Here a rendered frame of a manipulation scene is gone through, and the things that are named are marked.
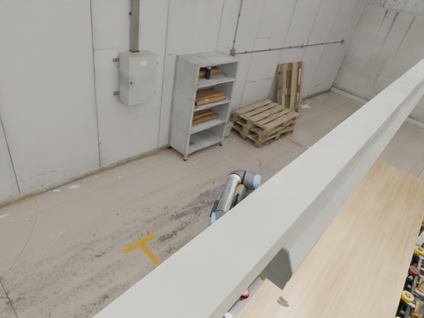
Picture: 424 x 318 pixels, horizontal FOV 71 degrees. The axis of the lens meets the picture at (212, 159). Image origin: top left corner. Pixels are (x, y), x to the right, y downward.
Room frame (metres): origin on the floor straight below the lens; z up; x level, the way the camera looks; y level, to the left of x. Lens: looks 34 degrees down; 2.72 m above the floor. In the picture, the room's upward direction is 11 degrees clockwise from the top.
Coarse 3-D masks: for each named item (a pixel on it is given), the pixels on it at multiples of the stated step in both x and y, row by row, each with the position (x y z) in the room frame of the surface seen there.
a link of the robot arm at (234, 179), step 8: (232, 176) 1.88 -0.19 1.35; (240, 176) 1.90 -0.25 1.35; (232, 184) 1.77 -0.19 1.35; (224, 192) 1.67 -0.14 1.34; (232, 192) 1.68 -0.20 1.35; (224, 200) 1.57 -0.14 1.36; (232, 200) 1.63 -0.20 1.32; (216, 208) 1.50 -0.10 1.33; (224, 208) 1.49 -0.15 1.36; (216, 216) 1.39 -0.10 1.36
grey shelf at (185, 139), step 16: (176, 64) 4.15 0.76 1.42; (192, 64) 3.94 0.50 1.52; (208, 64) 4.04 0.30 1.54; (224, 64) 4.76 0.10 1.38; (176, 80) 4.13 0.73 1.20; (192, 80) 3.92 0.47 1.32; (208, 80) 4.23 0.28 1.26; (224, 80) 4.37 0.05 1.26; (176, 96) 4.10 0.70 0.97; (192, 96) 3.90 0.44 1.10; (176, 112) 4.08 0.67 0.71; (192, 112) 3.90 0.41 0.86; (224, 112) 4.64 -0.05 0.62; (176, 128) 4.06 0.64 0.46; (192, 128) 4.05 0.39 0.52; (208, 128) 4.82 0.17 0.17; (224, 128) 4.60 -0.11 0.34; (176, 144) 4.03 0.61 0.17; (192, 144) 4.19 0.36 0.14; (208, 144) 4.29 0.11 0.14
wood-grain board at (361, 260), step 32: (384, 192) 2.76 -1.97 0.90; (416, 192) 2.89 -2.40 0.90; (352, 224) 2.12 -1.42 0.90; (384, 224) 2.21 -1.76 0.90; (416, 224) 2.31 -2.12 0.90; (320, 256) 1.65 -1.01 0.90; (352, 256) 1.72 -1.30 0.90; (384, 256) 1.79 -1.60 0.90; (288, 288) 1.30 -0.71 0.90; (320, 288) 1.35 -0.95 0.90; (352, 288) 1.41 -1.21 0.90; (384, 288) 1.47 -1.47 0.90
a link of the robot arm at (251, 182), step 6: (246, 174) 1.93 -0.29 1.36; (252, 174) 1.94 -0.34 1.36; (246, 180) 1.89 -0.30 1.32; (252, 180) 1.89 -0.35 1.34; (258, 180) 1.89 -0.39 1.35; (246, 186) 1.92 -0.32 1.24; (252, 186) 1.88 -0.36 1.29; (258, 186) 1.88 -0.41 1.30; (246, 192) 1.98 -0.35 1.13; (240, 198) 2.15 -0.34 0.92
